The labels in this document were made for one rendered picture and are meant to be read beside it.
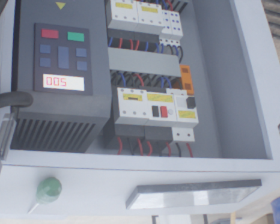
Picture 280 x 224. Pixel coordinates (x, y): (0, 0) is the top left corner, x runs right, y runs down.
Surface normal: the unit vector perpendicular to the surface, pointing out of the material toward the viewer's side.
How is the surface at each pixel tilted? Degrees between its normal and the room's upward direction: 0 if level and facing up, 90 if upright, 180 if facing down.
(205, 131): 90
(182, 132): 90
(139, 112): 90
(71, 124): 0
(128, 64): 90
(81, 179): 0
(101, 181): 0
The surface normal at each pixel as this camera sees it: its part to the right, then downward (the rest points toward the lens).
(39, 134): 0.11, 0.89
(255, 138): -0.93, -0.07
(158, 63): 0.36, -0.44
